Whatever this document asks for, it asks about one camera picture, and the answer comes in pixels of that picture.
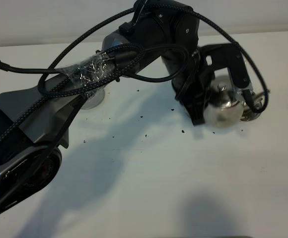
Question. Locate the right stainless steel teacup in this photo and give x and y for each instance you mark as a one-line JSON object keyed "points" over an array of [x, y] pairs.
{"points": [[257, 100]]}

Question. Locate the stainless steel teapot coaster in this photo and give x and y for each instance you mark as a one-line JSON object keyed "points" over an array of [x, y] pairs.
{"points": [[95, 98]]}

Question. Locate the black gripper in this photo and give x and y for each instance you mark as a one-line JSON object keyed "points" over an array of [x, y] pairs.
{"points": [[192, 86]]}

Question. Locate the right stainless steel saucer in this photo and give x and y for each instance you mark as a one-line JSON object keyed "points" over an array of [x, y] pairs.
{"points": [[248, 115]]}

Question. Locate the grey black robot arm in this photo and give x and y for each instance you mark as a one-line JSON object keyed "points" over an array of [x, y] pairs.
{"points": [[34, 122]]}

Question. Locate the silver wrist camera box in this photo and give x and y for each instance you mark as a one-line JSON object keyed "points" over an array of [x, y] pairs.
{"points": [[219, 56]]}

